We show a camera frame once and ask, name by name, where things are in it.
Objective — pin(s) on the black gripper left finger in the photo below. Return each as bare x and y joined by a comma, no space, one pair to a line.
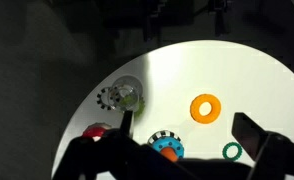
126,126

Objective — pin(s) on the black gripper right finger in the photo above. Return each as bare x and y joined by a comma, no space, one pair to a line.
248,134

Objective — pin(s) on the orange stake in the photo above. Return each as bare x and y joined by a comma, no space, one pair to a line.
169,153

